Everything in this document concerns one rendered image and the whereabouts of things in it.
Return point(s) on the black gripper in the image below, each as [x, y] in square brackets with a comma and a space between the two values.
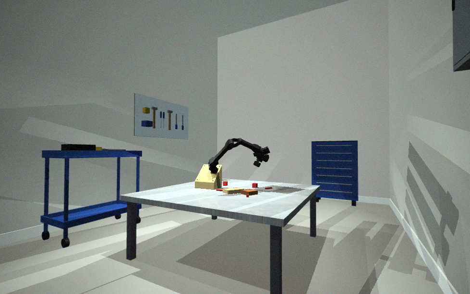
[256, 163]

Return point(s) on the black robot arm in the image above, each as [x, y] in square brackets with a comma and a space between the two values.
[258, 151]

